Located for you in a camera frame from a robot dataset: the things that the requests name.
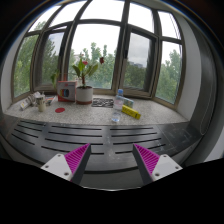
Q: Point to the potted plant in white pot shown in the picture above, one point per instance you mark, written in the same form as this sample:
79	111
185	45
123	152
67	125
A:
84	95

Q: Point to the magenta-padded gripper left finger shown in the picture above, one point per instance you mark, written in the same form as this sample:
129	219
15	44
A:
60	165

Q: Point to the black lattice trivet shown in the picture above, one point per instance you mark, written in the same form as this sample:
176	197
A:
102	102

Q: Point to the long yellow box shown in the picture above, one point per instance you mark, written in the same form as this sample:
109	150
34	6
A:
131	112

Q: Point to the light blue carton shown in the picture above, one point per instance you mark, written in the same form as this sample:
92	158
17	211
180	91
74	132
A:
128	102

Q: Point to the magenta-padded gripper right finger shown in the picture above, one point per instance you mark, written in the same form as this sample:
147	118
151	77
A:
163	165

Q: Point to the brown-framed bay window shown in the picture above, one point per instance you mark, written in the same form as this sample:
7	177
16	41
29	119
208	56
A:
124	50

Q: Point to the dark box with coloured stripes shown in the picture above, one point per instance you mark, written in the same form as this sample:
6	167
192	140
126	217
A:
50	100

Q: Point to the red and white filament box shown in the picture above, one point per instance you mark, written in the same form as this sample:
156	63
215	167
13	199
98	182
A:
66	91

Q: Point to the flat round red coaster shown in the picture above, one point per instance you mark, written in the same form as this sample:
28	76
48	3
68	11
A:
60	110

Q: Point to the dark slatted radiator cover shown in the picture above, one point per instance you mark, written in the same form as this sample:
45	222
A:
106	140

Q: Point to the clear blue-capped water bottle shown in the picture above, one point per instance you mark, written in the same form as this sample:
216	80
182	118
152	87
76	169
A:
117	105

